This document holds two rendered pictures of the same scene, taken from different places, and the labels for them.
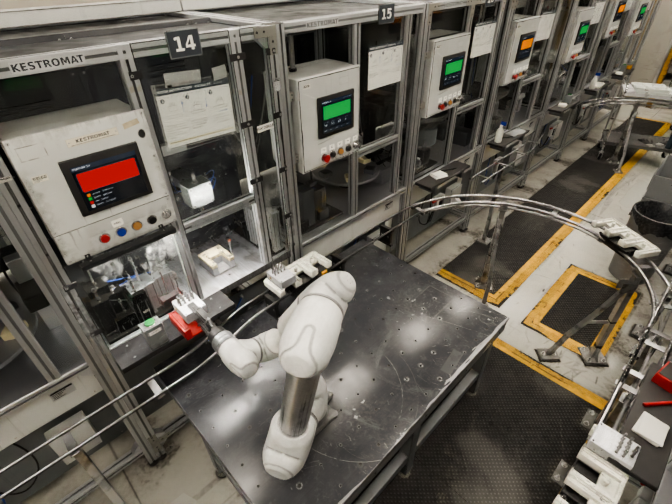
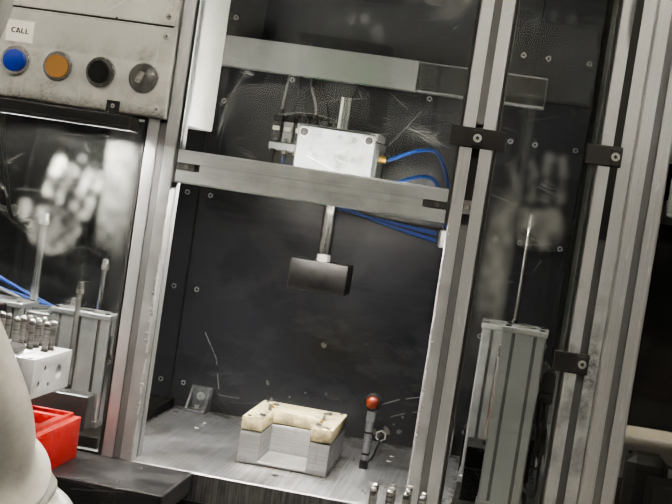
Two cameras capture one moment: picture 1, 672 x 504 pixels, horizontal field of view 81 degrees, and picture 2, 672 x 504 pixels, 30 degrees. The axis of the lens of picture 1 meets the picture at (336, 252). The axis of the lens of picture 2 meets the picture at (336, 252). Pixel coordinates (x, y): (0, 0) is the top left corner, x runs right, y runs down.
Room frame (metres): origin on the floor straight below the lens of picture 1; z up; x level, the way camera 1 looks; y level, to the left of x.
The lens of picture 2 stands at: (0.58, -0.81, 1.32)
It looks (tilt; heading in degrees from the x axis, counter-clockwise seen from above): 3 degrees down; 52
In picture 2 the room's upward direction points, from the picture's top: 9 degrees clockwise
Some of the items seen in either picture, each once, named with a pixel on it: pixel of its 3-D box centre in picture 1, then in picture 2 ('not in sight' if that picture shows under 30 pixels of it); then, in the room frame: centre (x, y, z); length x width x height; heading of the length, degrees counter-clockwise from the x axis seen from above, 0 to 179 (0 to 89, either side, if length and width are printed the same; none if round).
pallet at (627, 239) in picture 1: (622, 240); not in sight; (1.93, -1.73, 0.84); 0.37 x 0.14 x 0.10; 12
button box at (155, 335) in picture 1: (153, 331); not in sight; (1.16, 0.79, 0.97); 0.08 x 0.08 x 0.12; 44
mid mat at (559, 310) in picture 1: (583, 307); not in sight; (2.19, -1.93, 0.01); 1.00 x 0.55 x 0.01; 134
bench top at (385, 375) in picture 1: (340, 343); not in sight; (1.33, -0.02, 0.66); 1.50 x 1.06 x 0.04; 134
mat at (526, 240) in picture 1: (590, 176); not in sight; (4.45, -3.18, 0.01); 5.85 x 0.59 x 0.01; 134
